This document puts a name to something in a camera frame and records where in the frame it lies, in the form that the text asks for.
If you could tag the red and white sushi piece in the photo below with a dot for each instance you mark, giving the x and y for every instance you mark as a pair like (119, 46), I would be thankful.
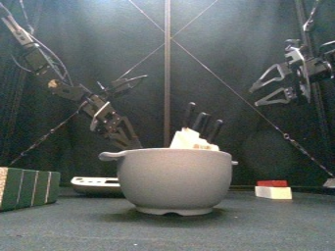
(273, 192)

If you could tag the green white-striped box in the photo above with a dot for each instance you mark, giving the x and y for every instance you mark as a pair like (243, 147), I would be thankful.
(28, 189)

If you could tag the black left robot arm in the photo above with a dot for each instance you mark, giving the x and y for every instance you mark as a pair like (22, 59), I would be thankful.
(38, 62)

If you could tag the metal frame corner bracket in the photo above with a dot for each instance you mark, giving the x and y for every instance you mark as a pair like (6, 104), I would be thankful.
(329, 183)

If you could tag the white toy knife block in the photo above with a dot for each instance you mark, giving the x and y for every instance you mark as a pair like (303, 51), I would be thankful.
(187, 140)

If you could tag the white toy stove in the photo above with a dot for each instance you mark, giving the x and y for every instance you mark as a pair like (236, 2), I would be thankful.
(93, 188)

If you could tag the grey toy cooking pot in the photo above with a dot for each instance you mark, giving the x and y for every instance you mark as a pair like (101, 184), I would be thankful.
(173, 179)

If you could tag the vertical metal frame post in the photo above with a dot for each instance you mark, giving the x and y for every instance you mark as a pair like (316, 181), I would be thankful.
(167, 81)

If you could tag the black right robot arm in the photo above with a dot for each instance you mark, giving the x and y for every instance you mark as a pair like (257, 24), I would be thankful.
(321, 70)

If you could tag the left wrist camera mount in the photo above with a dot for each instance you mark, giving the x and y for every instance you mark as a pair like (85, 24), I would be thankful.
(124, 83)

